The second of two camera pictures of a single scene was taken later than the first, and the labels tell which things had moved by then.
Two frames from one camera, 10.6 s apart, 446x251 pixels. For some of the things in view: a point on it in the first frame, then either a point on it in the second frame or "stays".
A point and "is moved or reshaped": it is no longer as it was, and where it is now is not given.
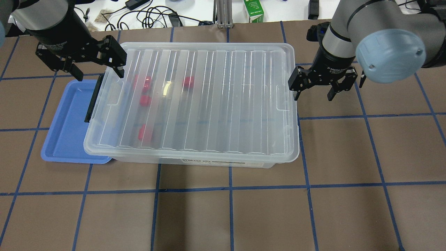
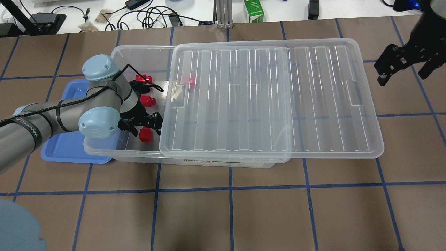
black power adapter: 131,4 stays
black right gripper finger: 298,94 to 383,78
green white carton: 255,10 stays
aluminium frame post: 224,14 stays
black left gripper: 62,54 to 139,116
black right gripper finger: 332,93 to 428,68
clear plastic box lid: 198,102 is moved or reshaped
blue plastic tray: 64,141 stays
